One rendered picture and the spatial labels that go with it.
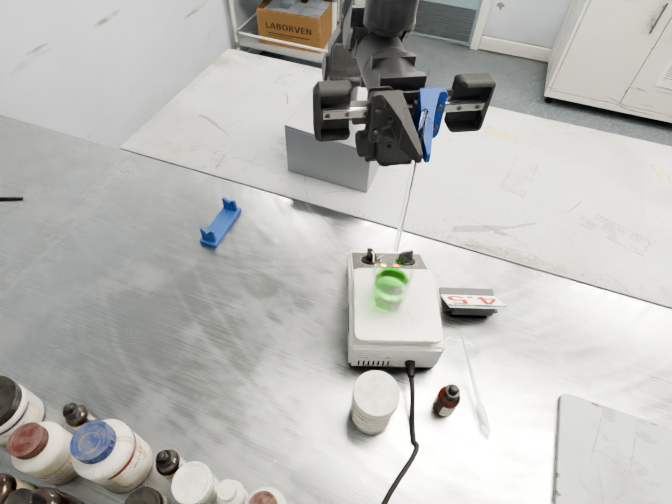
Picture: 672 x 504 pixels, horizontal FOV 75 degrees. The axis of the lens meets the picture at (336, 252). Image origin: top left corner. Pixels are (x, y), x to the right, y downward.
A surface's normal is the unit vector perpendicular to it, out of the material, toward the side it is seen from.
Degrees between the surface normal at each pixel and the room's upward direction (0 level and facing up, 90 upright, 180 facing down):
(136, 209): 0
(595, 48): 90
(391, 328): 0
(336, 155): 90
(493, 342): 0
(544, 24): 90
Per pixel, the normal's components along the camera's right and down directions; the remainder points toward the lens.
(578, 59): -0.35, 0.73
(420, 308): 0.03, -0.62
